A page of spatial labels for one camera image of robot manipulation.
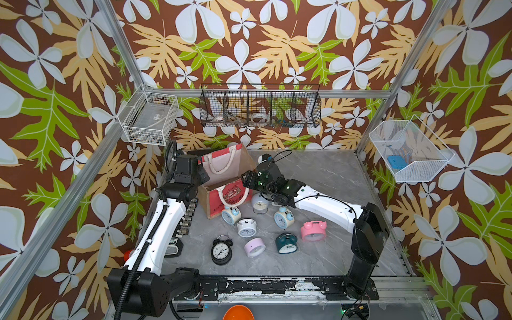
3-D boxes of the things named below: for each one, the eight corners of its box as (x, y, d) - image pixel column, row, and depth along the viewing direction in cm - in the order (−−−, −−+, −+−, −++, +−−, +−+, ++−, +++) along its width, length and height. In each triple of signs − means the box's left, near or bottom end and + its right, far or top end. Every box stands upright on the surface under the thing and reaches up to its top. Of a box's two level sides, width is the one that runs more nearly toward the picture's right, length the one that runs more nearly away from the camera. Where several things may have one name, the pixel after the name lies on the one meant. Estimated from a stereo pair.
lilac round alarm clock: (248, 260, 82) (248, 254, 77) (244, 248, 85) (243, 242, 80) (265, 252, 84) (265, 246, 79) (259, 241, 87) (260, 234, 82)
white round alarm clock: (237, 237, 88) (236, 231, 82) (238, 225, 92) (237, 218, 86) (256, 237, 88) (257, 231, 82) (256, 225, 92) (256, 218, 86)
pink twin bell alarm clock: (300, 241, 87) (305, 232, 79) (299, 230, 90) (303, 220, 82) (322, 241, 87) (328, 232, 79) (319, 230, 91) (326, 221, 83)
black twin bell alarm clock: (210, 264, 81) (209, 262, 78) (214, 237, 88) (213, 234, 86) (231, 265, 81) (230, 262, 78) (233, 237, 88) (232, 235, 86)
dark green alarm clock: (276, 253, 84) (278, 247, 77) (275, 239, 88) (277, 232, 81) (295, 253, 84) (298, 247, 77) (293, 239, 88) (296, 232, 81)
